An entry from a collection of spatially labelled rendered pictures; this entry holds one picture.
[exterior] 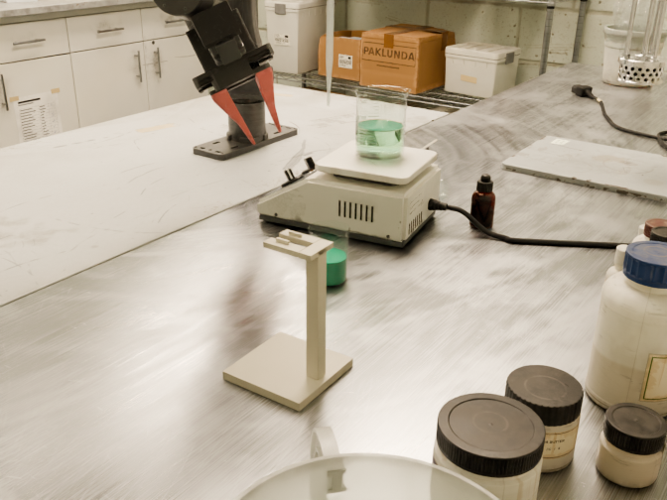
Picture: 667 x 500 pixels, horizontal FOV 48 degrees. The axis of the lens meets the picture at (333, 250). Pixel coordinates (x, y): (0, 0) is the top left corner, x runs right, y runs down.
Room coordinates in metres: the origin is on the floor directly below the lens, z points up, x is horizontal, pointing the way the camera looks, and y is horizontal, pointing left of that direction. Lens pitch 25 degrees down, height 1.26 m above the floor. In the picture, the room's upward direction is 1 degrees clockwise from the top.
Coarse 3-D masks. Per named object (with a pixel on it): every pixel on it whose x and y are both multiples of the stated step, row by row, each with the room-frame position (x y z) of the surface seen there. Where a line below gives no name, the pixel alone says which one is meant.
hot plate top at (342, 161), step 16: (352, 144) 0.93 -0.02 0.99; (320, 160) 0.86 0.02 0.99; (336, 160) 0.86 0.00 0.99; (352, 160) 0.86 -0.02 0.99; (400, 160) 0.87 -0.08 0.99; (416, 160) 0.87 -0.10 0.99; (432, 160) 0.88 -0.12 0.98; (352, 176) 0.82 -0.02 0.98; (368, 176) 0.82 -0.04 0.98; (384, 176) 0.81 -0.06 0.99; (400, 176) 0.81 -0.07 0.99; (416, 176) 0.83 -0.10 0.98
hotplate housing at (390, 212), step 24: (432, 168) 0.89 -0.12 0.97; (288, 192) 0.86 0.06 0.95; (312, 192) 0.84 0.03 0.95; (336, 192) 0.83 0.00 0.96; (360, 192) 0.81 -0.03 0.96; (384, 192) 0.81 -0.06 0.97; (408, 192) 0.81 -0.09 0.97; (432, 192) 0.88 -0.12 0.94; (264, 216) 0.87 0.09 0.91; (288, 216) 0.86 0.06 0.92; (312, 216) 0.84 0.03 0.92; (336, 216) 0.83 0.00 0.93; (360, 216) 0.81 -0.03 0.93; (384, 216) 0.80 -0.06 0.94; (408, 216) 0.80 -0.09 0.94; (432, 216) 0.89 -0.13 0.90; (384, 240) 0.80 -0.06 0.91; (408, 240) 0.81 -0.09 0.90
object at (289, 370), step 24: (288, 240) 0.53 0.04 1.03; (312, 240) 0.54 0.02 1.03; (312, 264) 0.52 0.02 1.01; (312, 288) 0.52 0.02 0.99; (312, 312) 0.52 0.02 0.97; (288, 336) 0.58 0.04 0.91; (312, 336) 0.52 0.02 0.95; (240, 360) 0.54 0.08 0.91; (264, 360) 0.54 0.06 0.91; (288, 360) 0.54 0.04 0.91; (312, 360) 0.52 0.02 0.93; (336, 360) 0.55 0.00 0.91; (240, 384) 0.52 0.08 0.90; (264, 384) 0.51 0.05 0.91; (288, 384) 0.51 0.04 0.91; (312, 384) 0.51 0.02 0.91
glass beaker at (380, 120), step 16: (368, 96) 0.85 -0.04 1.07; (384, 96) 0.91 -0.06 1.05; (400, 96) 0.86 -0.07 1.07; (368, 112) 0.86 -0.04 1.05; (384, 112) 0.85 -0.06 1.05; (400, 112) 0.86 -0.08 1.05; (368, 128) 0.86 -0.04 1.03; (384, 128) 0.85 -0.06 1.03; (400, 128) 0.86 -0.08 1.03; (368, 144) 0.86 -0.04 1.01; (384, 144) 0.85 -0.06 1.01; (400, 144) 0.86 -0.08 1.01; (368, 160) 0.86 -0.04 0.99; (384, 160) 0.85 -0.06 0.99
